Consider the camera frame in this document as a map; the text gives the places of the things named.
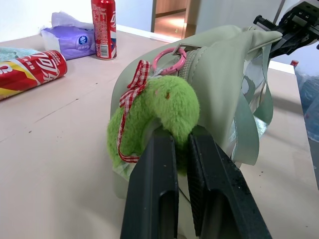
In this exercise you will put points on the pale green satin ribbon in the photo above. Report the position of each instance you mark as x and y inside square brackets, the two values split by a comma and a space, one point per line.
[259, 104]

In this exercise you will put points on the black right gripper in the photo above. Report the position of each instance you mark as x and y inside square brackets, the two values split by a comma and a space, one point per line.
[302, 23]

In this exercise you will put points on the red cola can with yellow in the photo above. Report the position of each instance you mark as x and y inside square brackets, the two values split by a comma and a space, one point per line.
[32, 72]

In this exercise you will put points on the purple tissue pack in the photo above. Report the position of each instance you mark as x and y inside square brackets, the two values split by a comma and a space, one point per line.
[72, 41]

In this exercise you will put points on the teal cloth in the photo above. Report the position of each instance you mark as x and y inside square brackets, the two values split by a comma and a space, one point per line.
[15, 52]

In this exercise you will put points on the upright red cola can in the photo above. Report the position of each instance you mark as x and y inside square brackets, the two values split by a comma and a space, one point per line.
[104, 30]

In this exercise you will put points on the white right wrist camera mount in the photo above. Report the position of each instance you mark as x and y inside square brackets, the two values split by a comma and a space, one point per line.
[286, 10]

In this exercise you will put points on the red bottle cap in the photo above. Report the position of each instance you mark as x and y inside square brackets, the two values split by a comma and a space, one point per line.
[294, 62]

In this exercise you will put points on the green zip pouch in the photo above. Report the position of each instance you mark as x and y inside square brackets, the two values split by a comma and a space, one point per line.
[219, 59]

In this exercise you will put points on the blue plastic bag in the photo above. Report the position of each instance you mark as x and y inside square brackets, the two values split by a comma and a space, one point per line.
[309, 99]

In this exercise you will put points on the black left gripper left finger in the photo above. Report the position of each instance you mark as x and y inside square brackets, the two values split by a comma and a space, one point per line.
[152, 189]

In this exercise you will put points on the wooden doorway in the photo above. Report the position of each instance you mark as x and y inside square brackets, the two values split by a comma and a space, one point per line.
[172, 17]

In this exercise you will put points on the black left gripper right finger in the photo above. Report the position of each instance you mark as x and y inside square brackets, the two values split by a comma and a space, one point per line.
[219, 189]

